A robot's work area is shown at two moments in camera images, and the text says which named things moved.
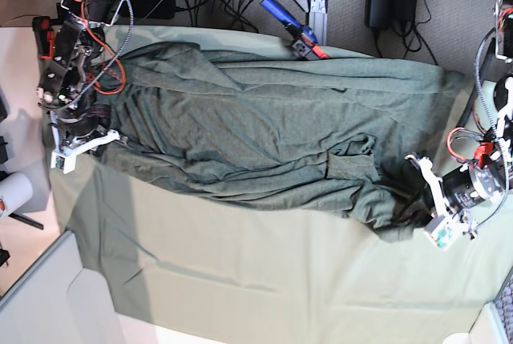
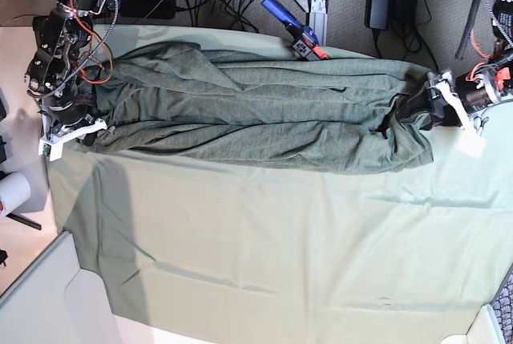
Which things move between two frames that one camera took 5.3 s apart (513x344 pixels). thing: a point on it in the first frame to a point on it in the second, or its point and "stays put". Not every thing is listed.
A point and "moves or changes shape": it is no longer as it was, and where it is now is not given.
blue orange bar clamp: (305, 46) stays put
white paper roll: (16, 191) stays put
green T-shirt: (324, 139) moves or changes shape
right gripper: (462, 188) to (476, 88)
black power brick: (150, 8) stays put
